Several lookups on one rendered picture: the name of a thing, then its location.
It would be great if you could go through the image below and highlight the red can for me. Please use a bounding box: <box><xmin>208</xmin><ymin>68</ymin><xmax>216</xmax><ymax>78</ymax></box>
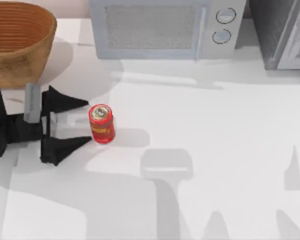
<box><xmin>87</xmin><ymin>103</ymin><xmax>116</xmax><ymax>146</ymax></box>

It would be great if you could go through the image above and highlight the woven brown basket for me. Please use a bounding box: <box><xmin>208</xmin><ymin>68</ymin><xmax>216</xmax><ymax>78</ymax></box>
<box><xmin>0</xmin><ymin>0</ymin><xmax>58</xmax><ymax>89</ymax></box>

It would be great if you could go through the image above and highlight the microwave oven door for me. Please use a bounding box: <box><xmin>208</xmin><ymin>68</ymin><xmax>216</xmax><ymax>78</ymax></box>
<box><xmin>89</xmin><ymin>0</ymin><xmax>207</xmax><ymax>60</ymax></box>

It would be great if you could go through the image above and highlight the round microwave knob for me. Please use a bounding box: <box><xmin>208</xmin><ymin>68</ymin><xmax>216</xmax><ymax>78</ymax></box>
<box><xmin>211</xmin><ymin>28</ymin><xmax>232</xmax><ymax>46</ymax></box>
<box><xmin>215</xmin><ymin>7</ymin><xmax>237</xmax><ymax>25</ymax></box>

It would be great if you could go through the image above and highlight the pale grey microwave oven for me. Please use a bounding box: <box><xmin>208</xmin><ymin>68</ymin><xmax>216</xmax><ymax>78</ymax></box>
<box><xmin>88</xmin><ymin>0</ymin><xmax>248</xmax><ymax>61</ymax></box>

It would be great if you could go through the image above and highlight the microwave door handle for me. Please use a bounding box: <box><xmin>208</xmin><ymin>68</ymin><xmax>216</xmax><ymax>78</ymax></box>
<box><xmin>195</xmin><ymin>5</ymin><xmax>208</xmax><ymax>61</ymax></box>

